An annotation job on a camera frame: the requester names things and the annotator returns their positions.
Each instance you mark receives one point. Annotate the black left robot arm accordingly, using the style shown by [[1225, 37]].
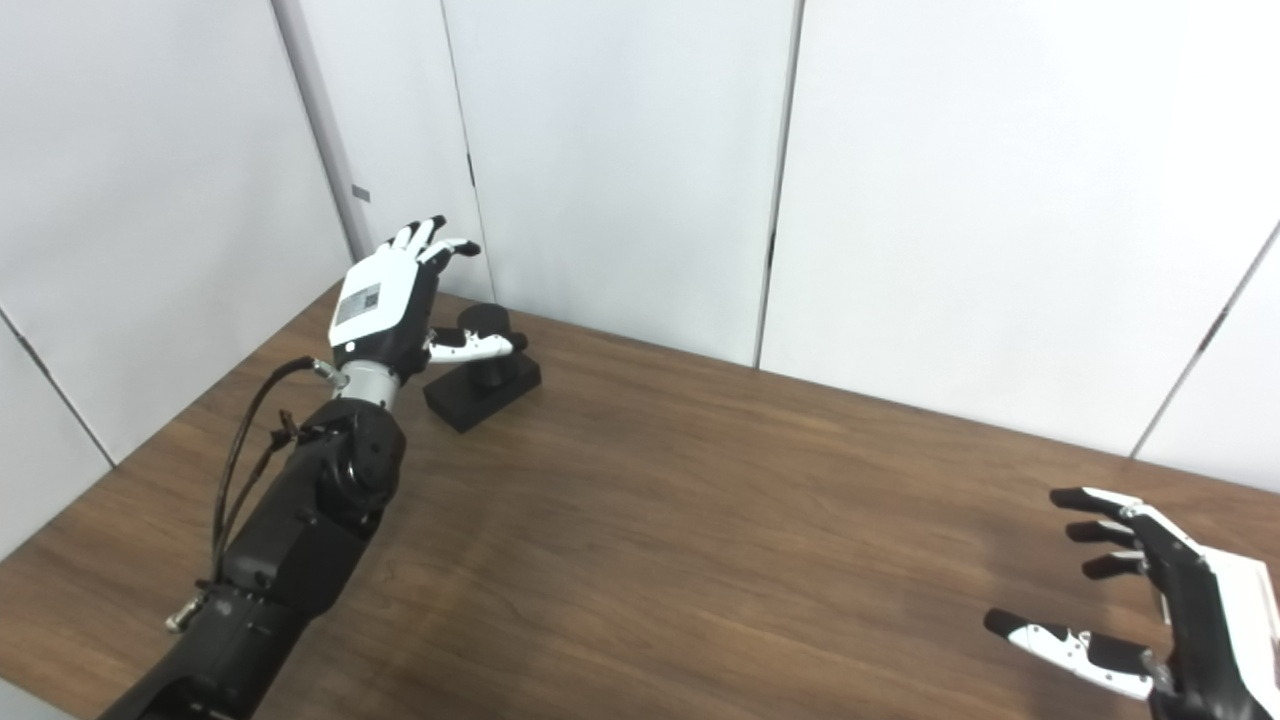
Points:
[[300, 540]]

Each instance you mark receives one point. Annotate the black and white left hand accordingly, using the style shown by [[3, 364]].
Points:
[[385, 320]]

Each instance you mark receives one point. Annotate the black and white right hand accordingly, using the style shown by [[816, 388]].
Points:
[[1200, 640]]

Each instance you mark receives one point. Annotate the black peg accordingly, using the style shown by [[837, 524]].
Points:
[[470, 405]]

